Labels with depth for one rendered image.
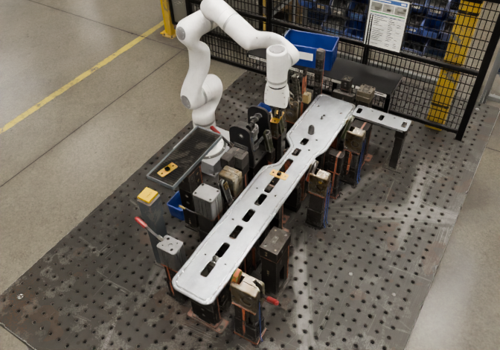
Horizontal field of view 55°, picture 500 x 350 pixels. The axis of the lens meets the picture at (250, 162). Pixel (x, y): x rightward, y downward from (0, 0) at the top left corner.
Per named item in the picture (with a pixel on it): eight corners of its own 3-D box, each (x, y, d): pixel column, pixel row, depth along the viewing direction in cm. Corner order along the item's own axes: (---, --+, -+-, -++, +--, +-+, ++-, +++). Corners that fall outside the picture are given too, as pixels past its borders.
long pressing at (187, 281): (215, 311, 172) (215, 310, 171) (165, 284, 181) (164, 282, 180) (358, 106, 257) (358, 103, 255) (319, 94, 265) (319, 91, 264)
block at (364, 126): (360, 173, 261) (367, 133, 242) (341, 165, 265) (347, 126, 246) (367, 161, 267) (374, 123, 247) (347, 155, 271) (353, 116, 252)
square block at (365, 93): (361, 145, 276) (370, 94, 251) (348, 141, 280) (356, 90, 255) (366, 138, 281) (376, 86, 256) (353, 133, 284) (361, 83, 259)
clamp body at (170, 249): (184, 307, 206) (173, 259, 181) (164, 296, 210) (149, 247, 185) (198, 290, 211) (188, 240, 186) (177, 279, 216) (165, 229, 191)
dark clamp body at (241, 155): (247, 219, 240) (244, 164, 214) (225, 208, 245) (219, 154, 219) (257, 205, 247) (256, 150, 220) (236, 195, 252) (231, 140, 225)
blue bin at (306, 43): (330, 71, 274) (332, 51, 264) (279, 62, 282) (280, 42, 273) (337, 56, 285) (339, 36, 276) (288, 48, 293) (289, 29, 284)
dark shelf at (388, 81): (389, 99, 258) (390, 94, 256) (245, 56, 293) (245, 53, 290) (402, 79, 271) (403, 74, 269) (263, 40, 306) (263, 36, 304)
